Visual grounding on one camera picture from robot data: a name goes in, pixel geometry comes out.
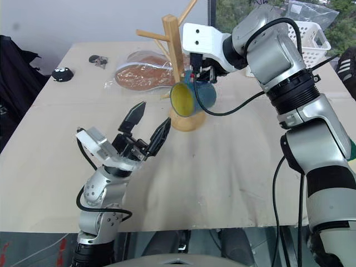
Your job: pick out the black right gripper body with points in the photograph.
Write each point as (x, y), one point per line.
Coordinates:
(210, 71)

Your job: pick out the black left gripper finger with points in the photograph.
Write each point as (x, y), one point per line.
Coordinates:
(160, 136)
(134, 116)

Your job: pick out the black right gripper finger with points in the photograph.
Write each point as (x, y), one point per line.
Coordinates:
(204, 79)
(195, 62)

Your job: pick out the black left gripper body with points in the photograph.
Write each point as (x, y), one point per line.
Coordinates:
(130, 147)

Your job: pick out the blue mug with yellow inside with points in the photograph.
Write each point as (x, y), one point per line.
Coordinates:
(182, 100)

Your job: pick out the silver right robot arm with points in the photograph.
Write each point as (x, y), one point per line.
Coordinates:
(278, 53)

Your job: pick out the wooden mug tree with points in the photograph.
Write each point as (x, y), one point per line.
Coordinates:
(173, 41)

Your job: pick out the brown pad in clear bag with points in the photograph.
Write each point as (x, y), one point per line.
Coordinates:
(142, 75)

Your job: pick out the black round plush with eyes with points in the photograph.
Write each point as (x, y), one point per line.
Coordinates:
(63, 74)

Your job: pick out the white plastic basket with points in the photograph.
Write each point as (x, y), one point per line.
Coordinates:
(314, 41)

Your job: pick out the clear plastic bag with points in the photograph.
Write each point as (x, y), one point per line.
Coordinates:
(311, 12)

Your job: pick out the black jacket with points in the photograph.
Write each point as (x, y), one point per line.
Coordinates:
(16, 83)

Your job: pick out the dark rounded shape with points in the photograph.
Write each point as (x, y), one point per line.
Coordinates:
(236, 243)

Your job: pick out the black shoe with white stripes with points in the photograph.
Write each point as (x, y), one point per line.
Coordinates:
(347, 69)

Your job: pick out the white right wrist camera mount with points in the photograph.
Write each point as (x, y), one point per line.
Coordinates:
(204, 37)

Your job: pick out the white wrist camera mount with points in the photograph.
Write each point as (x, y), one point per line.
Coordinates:
(97, 142)
(204, 37)

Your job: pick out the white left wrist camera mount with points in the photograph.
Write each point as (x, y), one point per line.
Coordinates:
(97, 142)

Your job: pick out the black window frame post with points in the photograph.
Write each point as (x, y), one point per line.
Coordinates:
(212, 12)

